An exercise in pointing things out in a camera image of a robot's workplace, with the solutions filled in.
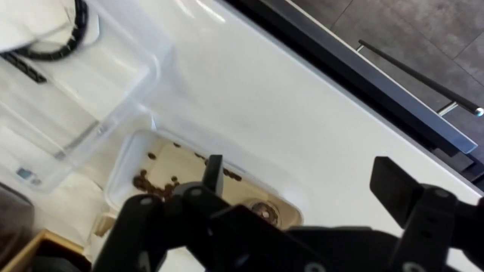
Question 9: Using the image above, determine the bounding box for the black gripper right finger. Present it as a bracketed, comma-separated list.
[369, 155, 484, 272]

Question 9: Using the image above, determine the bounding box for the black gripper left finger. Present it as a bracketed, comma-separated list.
[91, 152, 239, 272]

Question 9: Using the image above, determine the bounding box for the beige take-away food container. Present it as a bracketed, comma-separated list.
[93, 126, 304, 238]

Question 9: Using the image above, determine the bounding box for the clear plastic container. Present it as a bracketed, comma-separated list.
[0, 0, 176, 193]

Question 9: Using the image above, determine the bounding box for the coffee bean pile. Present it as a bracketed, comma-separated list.
[132, 149, 242, 200]

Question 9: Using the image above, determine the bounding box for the wooden organizer box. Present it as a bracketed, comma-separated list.
[0, 229, 94, 272]

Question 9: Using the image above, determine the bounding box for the dark round canister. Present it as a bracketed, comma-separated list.
[0, 181, 37, 265]

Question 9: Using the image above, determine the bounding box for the thin black rod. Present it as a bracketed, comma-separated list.
[357, 37, 484, 119]

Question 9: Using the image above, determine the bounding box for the dark metal counter edge rail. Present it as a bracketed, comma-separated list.
[226, 0, 484, 193]

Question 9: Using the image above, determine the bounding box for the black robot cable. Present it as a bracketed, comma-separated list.
[12, 0, 91, 61]

